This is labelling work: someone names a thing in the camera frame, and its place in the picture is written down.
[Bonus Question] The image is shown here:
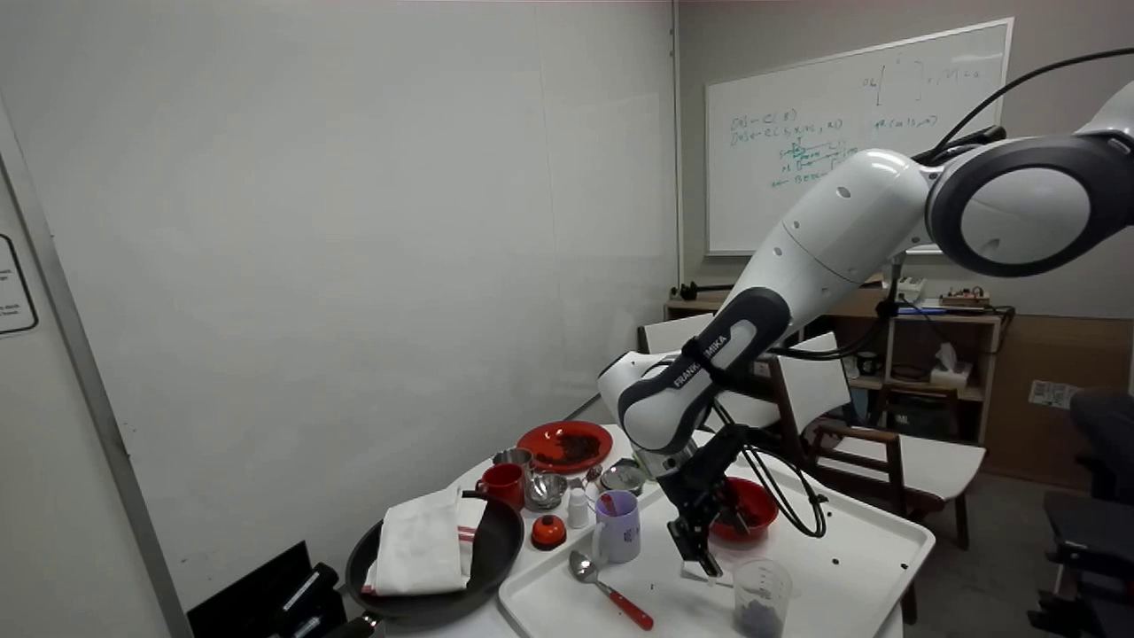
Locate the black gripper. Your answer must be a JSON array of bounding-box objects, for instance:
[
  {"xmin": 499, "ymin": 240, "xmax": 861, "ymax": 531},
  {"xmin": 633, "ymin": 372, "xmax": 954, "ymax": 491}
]
[{"xmin": 658, "ymin": 428, "xmax": 746, "ymax": 577}]

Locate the clear plastic measuring jar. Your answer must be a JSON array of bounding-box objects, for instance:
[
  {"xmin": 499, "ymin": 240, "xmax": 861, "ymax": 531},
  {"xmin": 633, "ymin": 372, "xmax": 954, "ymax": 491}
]
[{"xmin": 731, "ymin": 560, "xmax": 789, "ymax": 638}]

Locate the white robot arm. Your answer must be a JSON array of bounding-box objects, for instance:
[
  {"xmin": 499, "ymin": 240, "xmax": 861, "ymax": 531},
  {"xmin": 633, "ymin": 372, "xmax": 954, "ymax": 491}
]
[{"xmin": 600, "ymin": 85, "xmax": 1134, "ymax": 577}]

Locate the orange bowl with beans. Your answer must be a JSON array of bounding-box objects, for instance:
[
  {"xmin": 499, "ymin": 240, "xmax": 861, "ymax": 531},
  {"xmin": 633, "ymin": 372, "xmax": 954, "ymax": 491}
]
[{"xmin": 708, "ymin": 478, "xmax": 778, "ymax": 547}]

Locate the small steel bowl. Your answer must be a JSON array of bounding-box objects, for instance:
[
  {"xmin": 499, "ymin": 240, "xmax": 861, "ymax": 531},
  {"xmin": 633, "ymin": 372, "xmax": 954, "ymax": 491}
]
[{"xmin": 525, "ymin": 471, "xmax": 568, "ymax": 511}]

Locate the white tray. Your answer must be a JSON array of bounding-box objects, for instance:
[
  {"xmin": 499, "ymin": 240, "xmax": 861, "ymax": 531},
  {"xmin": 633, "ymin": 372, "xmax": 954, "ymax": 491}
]
[{"xmin": 496, "ymin": 486, "xmax": 935, "ymax": 638}]

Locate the small grey shaker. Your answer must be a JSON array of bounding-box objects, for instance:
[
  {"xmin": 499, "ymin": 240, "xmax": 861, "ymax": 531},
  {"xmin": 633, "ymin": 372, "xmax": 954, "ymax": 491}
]
[{"xmin": 568, "ymin": 478, "xmax": 590, "ymax": 530}]

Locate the small orange lid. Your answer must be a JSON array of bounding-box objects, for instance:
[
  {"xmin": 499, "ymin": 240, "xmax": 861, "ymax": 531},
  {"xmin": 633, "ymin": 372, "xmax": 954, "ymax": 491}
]
[{"xmin": 529, "ymin": 514, "xmax": 568, "ymax": 549}]

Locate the large orange plate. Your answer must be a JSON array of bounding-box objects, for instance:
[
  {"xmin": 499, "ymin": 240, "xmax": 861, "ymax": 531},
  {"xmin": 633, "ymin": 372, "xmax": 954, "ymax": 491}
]
[{"xmin": 518, "ymin": 423, "xmax": 612, "ymax": 474}]

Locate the black frying pan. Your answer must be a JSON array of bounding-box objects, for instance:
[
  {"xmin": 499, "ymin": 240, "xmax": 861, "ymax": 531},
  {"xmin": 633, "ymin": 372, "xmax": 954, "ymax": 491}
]
[{"xmin": 342, "ymin": 504, "xmax": 525, "ymax": 630}]

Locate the red cup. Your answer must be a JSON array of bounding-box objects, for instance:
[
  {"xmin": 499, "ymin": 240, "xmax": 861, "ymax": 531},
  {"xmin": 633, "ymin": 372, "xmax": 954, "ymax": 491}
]
[{"xmin": 473, "ymin": 466, "xmax": 525, "ymax": 511}]

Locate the white chair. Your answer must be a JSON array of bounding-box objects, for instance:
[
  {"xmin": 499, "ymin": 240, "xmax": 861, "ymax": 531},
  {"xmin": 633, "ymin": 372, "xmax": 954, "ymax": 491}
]
[{"xmin": 777, "ymin": 356, "xmax": 985, "ymax": 547}]

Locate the white folded cloth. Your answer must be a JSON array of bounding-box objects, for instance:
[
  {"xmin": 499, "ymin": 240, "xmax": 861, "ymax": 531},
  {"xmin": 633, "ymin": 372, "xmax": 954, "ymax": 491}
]
[{"xmin": 366, "ymin": 493, "xmax": 484, "ymax": 597}]

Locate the wooden shelf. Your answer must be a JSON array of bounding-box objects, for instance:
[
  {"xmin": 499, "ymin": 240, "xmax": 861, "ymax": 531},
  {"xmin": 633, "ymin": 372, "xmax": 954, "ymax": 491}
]
[{"xmin": 882, "ymin": 312, "xmax": 1007, "ymax": 443}]

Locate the whiteboard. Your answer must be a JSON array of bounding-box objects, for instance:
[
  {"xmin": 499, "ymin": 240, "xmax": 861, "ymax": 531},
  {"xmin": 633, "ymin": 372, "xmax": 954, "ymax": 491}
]
[{"xmin": 705, "ymin": 17, "xmax": 1013, "ymax": 256}]

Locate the orange handled spoon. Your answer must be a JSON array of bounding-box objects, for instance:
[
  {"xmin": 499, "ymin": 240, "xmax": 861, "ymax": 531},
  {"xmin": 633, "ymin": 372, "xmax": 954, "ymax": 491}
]
[{"xmin": 568, "ymin": 549, "xmax": 657, "ymax": 630}]

